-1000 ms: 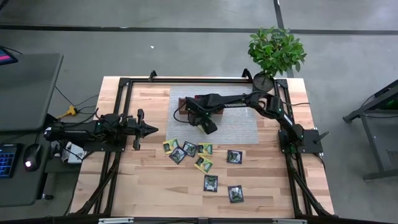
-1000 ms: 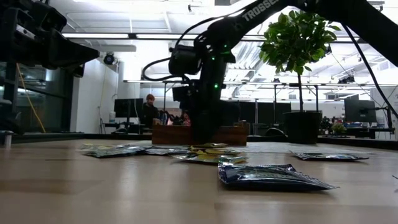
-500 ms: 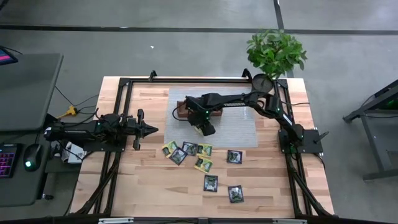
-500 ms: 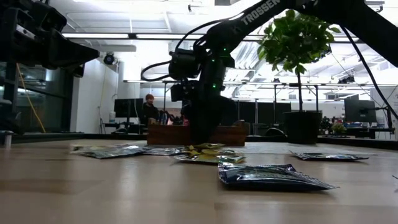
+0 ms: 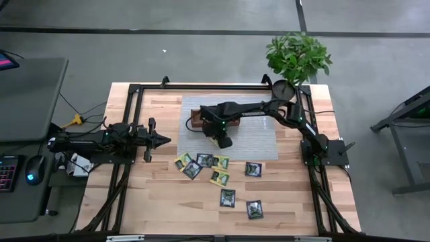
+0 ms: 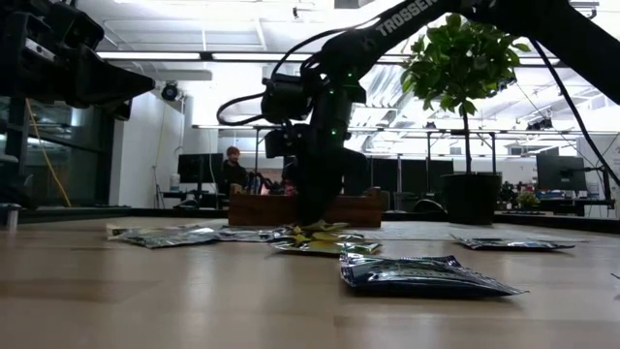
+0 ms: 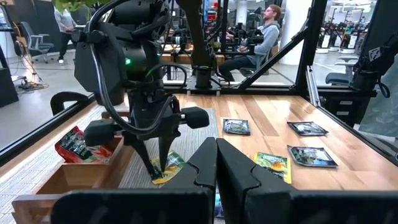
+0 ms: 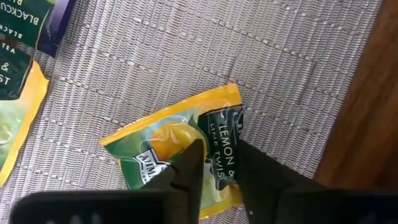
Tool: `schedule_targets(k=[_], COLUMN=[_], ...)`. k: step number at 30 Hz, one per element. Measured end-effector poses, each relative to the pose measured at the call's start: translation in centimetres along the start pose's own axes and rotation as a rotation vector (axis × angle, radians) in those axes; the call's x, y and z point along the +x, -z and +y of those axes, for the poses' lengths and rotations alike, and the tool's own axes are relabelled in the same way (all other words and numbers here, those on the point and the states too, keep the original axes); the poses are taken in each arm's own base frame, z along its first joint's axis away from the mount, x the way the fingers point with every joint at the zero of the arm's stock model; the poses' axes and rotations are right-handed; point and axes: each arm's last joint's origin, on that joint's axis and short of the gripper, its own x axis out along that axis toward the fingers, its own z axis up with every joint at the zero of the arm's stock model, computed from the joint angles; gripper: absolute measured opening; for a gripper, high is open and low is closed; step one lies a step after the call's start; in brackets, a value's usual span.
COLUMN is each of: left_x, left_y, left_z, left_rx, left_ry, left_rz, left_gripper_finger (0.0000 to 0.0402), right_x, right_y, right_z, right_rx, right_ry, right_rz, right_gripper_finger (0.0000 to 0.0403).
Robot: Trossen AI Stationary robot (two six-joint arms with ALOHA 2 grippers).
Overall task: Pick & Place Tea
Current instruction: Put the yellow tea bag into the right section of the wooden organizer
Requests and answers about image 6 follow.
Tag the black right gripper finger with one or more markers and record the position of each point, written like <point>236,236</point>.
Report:
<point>327,189</point>
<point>306,189</point>

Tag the silver packet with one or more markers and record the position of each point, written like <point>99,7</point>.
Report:
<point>169,238</point>

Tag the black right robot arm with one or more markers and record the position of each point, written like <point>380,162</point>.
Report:
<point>557,29</point>

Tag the long ceiling light strip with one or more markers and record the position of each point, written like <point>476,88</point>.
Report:
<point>242,56</point>
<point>145,55</point>

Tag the wooden three-compartment tray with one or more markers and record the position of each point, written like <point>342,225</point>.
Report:
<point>261,211</point>

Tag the person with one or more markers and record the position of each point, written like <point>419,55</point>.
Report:
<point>233,172</point>

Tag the grey office chair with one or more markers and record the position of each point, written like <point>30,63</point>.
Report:
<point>403,201</point>

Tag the black partition panels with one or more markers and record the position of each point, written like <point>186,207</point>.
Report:
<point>412,174</point>

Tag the white plastic bottle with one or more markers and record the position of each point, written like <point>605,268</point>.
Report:
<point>175,183</point>

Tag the black computer monitor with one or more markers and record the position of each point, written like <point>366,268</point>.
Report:
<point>559,173</point>
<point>200,168</point>

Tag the grey woven placemat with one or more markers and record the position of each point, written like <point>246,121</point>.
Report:
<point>416,230</point>

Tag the black office chair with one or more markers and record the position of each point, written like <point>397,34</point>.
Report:
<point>428,207</point>

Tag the green potted plant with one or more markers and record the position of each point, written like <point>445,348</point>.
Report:
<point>460,63</point>

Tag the small potted plant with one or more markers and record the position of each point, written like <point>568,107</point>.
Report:
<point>527,199</point>

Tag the round black ceiling camera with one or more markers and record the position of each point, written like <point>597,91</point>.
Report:
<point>170,91</point>

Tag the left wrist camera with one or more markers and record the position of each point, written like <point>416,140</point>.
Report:
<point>80,29</point>

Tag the black metal table frame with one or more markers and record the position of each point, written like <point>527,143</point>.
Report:
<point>145,212</point>

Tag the small white cylinder post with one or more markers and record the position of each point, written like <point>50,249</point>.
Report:
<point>12,215</point>

